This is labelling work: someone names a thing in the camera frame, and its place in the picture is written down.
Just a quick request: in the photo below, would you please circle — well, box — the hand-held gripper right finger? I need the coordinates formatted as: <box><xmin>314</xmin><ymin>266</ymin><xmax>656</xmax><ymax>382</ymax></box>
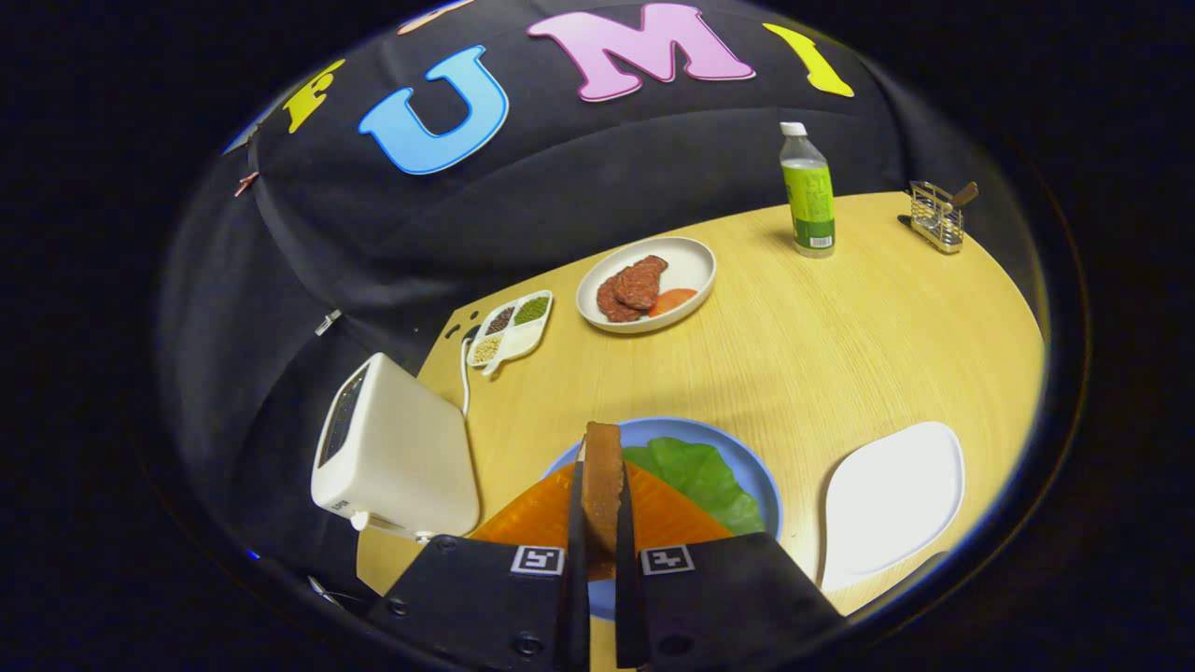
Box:
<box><xmin>614</xmin><ymin>462</ymin><xmax>846</xmax><ymax>670</ymax></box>

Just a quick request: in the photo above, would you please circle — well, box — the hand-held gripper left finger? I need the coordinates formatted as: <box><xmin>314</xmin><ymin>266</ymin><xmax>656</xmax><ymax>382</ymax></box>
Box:
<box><xmin>366</xmin><ymin>462</ymin><xmax>591</xmax><ymax>672</ymax></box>

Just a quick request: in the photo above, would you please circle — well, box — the browned toast slice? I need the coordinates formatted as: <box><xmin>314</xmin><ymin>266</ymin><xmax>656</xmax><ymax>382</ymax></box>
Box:
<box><xmin>581</xmin><ymin>422</ymin><xmax>625</xmax><ymax>581</ymax></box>

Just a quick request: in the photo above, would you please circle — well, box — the green lettuce leaf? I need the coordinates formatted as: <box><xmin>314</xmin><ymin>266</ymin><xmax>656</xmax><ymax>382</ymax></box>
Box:
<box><xmin>623</xmin><ymin>436</ymin><xmax>766</xmax><ymax>536</ymax></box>

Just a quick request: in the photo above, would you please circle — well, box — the blue plate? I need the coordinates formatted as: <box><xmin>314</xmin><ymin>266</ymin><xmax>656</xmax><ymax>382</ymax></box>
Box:
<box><xmin>544</xmin><ymin>416</ymin><xmax>783</xmax><ymax>622</ymax></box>

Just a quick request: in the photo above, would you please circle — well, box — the white toaster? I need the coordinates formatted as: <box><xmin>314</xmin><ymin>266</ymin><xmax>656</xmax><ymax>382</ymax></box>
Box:
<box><xmin>311</xmin><ymin>353</ymin><xmax>481</xmax><ymax>539</ymax></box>

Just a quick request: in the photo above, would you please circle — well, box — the white divided dish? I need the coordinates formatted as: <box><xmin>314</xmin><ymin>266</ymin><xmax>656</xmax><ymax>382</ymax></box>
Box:
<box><xmin>466</xmin><ymin>289</ymin><xmax>554</xmax><ymax>376</ymax></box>

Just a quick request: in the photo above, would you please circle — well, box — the dark red meat patty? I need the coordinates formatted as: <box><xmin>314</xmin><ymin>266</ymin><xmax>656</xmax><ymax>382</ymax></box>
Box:
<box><xmin>596</xmin><ymin>275</ymin><xmax>645</xmax><ymax>324</ymax></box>
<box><xmin>612</xmin><ymin>255</ymin><xmax>669</xmax><ymax>312</ymax></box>

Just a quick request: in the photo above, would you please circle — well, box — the leaf-shaped white plate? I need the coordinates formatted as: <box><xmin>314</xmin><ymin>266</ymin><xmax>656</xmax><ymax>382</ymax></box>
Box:
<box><xmin>820</xmin><ymin>421</ymin><xmax>965</xmax><ymax>593</ymax></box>

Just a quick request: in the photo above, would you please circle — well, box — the round white plate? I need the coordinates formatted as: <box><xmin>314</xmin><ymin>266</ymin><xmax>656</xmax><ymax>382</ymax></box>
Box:
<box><xmin>575</xmin><ymin>236</ymin><xmax>717</xmax><ymax>335</ymax></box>

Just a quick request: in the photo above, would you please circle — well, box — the green label water bottle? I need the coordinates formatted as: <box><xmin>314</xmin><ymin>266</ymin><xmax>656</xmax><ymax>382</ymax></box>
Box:
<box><xmin>780</xmin><ymin>121</ymin><xmax>837</xmax><ymax>259</ymax></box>

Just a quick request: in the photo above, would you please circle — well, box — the metal wire rack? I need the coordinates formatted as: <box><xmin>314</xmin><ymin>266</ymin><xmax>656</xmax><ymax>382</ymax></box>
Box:
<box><xmin>898</xmin><ymin>180</ymin><xmax>966</xmax><ymax>255</ymax></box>

